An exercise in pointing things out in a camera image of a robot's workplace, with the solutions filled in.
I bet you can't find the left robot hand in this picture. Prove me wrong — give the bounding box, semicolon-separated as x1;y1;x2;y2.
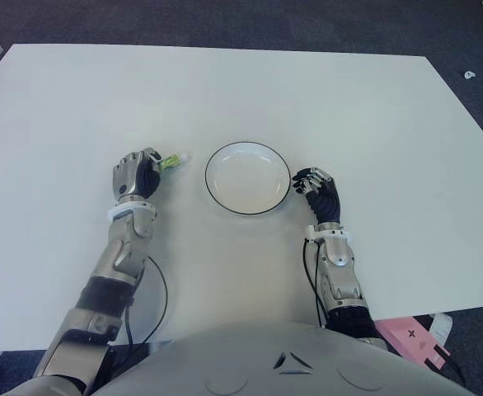
110;147;163;203

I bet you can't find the white plate with black rim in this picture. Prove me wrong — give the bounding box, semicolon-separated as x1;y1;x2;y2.
204;141;292;215

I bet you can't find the green toothpaste tube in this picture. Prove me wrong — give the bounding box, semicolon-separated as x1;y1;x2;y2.
154;153;190;172

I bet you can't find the pink box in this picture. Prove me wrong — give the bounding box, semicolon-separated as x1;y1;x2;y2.
375;316;452;370

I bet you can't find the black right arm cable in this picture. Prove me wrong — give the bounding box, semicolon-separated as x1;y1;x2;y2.
302;238;329;329

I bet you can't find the grey robot torso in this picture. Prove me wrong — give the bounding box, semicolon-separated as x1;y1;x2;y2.
2;321;469;396

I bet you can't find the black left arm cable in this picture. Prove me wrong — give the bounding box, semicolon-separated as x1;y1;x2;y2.
124;255;169;346

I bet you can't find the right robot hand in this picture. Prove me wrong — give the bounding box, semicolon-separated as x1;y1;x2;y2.
291;167;341;226

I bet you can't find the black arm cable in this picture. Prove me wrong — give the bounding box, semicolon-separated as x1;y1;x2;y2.
302;238;329;329
124;255;169;346

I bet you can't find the white paper tag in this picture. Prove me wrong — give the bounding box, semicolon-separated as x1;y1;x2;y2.
429;313;453;346

